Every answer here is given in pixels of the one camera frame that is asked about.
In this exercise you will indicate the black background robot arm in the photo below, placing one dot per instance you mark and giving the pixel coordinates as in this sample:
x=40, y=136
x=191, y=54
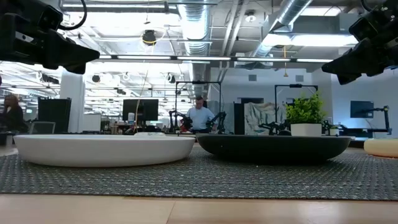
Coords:
x=273, y=127
x=178, y=119
x=219, y=121

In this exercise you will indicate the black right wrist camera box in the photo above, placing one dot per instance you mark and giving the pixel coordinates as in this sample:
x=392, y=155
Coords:
x=362, y=28

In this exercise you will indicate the dark grey round plate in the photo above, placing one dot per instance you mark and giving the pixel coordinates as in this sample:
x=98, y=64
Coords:
x=273, y=151

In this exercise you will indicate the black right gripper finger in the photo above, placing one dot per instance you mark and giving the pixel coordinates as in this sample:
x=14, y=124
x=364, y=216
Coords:
x=345, y=79
x=351, y=63

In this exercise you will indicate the grey woven placemat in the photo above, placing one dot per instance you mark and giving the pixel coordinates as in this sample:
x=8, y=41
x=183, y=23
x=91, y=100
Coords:
x=199, y=180

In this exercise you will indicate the dark wall screen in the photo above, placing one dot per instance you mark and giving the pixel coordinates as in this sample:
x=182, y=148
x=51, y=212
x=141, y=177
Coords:
x=361, y=109

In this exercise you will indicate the long ceiling light strip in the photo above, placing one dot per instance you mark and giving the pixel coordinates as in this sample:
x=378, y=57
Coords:
x=202, y=58

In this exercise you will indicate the black computer monitor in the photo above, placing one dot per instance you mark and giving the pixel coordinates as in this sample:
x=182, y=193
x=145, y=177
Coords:
x=140, y=109

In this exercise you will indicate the black metal station frame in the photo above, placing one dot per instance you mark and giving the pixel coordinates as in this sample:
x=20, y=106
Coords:
x=275, y=102
x=176, y=99

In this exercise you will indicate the person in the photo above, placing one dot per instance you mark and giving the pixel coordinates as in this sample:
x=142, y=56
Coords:
x=12, y=118
x=200, y=118

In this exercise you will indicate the green plant in white pot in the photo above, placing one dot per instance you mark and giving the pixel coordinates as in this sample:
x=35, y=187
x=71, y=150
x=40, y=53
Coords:
x=306, y=118

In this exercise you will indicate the black tall cabinet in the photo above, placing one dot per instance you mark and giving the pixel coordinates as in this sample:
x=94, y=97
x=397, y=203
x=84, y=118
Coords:
x=54, y=115

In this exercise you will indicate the pale yellow round object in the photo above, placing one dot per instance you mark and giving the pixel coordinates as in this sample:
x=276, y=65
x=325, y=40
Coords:
x=384, y=147

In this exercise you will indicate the pale draped cloth cover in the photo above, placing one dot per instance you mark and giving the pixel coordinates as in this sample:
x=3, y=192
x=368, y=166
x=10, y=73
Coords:
x=261, y=116

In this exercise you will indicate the silver ribbed ventilation duct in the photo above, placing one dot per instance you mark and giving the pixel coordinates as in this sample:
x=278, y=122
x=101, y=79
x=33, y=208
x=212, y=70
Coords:
x=289, y=12
x=196, y=28

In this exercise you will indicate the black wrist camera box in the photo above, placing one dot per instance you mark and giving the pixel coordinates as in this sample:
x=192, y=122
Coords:
x=51, y=17
x=362, y=28

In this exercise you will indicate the grey office chair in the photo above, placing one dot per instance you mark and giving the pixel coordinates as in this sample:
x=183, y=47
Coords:
x=42, y=128

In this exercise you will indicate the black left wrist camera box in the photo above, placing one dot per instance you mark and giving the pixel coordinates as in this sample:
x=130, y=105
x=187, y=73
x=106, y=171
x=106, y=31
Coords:
x=51, y=17

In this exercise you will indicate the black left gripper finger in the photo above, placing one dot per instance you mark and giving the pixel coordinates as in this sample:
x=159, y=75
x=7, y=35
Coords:
x=76, y=69
x=74, y=54

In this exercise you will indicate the white pillar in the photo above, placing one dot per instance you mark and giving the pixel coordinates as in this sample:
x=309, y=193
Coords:
x=72, y=105

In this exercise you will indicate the small white plant pot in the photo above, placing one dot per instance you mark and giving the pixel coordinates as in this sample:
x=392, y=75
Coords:
x=334, y=132

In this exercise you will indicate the white round plate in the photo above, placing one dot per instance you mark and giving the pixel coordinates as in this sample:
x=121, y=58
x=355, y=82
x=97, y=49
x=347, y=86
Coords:
x=102, y=151

